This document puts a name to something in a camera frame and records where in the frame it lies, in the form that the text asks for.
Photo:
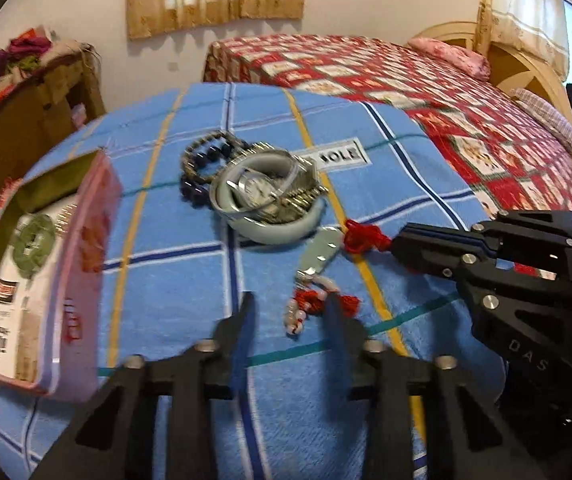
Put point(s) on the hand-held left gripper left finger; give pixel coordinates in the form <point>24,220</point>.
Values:
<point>231,342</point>

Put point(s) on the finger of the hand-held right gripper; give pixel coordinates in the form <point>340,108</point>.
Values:
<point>505,280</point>
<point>525,232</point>

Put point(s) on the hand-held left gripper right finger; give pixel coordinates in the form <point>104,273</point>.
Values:
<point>341,340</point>

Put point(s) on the jade pendant with red knot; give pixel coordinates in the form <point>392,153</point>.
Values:
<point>321,252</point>

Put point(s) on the silver wristwatch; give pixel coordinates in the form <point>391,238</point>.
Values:
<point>256,190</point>

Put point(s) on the pink tin box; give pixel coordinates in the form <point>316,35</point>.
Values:
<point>91,240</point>

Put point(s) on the blue plaid blanket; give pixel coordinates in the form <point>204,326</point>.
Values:
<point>176,270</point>

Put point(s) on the plaid pillow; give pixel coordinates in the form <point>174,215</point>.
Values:
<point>550,115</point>

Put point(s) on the cream wooden headboard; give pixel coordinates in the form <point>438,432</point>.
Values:
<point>515,75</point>

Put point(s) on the pink pillow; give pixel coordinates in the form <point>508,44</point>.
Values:
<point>455,55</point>

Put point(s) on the beige patterned window curtain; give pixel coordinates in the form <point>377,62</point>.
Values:
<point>216,5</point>
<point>525,10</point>

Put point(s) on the bed with red quilt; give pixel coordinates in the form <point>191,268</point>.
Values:
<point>365,70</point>

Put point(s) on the brown wooden desk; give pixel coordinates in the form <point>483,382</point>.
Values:
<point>16,125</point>

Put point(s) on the pale pink cloth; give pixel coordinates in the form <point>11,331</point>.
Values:
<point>63,50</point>

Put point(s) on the green cloth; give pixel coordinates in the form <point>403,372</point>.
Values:
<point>28,62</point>

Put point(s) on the magenta clothes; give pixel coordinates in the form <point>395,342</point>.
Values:
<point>28,45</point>

